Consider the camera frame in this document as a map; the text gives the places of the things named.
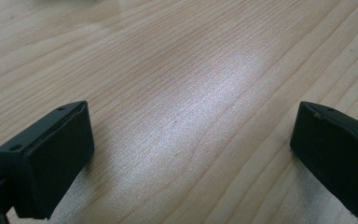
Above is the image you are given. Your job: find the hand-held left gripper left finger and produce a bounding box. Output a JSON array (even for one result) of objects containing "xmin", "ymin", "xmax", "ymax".
[{"xmin": 0, "ymin": 100, "xmax": 95, "ymax": 220}]

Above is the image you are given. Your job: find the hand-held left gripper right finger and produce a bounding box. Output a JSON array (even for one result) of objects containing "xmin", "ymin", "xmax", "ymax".
[{"xmin": 289, "ymin": 101, "xmax": 358, "ymax": 220}]

